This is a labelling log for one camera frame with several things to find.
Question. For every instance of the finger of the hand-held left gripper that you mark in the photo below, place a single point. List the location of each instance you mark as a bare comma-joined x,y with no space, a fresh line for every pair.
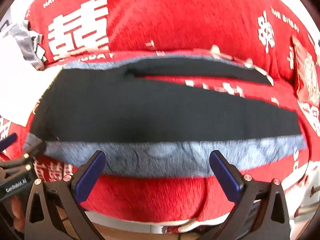
8,140
33,148

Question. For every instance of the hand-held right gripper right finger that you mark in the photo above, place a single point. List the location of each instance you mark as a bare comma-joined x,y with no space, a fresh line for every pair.
225,177

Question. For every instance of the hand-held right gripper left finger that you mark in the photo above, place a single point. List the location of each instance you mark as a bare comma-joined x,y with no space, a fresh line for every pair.
87,177

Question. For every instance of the black pants with grey lining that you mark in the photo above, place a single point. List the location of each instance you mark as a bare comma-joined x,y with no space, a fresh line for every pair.
150,110

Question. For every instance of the person's left hand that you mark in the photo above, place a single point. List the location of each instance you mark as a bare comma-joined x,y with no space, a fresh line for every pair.
17,210

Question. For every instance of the white sheet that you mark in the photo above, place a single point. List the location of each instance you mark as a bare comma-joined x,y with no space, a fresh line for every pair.
15,85

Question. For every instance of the grey crumpled cloth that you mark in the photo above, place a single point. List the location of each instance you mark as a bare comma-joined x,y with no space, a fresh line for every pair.
25,42

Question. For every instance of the red patterned cushion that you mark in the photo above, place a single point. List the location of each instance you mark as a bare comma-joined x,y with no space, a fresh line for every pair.
307,80

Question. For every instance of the red printed blanket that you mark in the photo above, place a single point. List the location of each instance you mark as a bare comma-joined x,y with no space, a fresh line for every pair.
175,22

